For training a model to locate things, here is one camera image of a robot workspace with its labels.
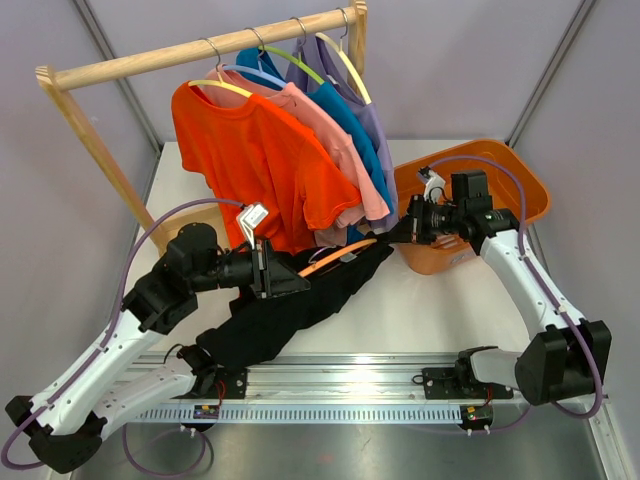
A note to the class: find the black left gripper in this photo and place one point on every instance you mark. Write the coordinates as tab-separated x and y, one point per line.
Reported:
270	278

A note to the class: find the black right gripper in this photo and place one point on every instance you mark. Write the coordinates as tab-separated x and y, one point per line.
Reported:
414	229

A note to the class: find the orange clothes hanger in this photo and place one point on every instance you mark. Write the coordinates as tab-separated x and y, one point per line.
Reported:
335	256

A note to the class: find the black t shirt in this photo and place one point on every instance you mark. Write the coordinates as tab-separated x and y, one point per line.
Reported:
258	329

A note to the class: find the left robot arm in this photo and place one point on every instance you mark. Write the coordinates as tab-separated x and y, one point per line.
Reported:
67	423

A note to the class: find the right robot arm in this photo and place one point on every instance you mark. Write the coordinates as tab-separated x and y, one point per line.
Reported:
567	355

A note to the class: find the orange t shirt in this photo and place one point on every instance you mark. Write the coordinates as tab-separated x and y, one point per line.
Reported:
253	151

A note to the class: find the cream clothes hanger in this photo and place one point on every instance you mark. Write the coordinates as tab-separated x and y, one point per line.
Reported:
353	76

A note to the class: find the pink t shirt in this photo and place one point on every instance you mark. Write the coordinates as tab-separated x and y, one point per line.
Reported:
347	145

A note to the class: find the lavender t shirt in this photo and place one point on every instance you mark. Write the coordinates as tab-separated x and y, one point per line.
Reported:
372	125

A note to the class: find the green clothes hanger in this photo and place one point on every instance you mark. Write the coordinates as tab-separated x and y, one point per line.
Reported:
305	66

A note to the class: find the yellow clothes hanger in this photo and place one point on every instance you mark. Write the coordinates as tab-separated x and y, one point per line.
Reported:
219	83

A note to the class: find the light blue clothes hanger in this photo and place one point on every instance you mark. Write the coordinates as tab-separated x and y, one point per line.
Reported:
256	65

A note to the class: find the blue t shirt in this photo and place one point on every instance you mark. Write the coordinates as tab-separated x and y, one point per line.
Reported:
312	99

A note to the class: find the orange plastic basket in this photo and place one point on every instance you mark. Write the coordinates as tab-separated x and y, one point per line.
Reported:
504	170

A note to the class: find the wooden clothes rack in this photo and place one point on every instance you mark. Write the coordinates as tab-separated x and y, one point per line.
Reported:
58	85

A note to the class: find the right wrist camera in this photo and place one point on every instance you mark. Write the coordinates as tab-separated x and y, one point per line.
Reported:
433	184

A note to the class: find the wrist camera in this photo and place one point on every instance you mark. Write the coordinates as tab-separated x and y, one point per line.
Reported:
249	219
433	184

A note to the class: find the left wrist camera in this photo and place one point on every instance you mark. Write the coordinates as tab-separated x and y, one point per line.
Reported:
249	219

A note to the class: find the aluminium mounting rail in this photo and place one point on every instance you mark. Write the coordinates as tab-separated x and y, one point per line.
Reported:
342	389

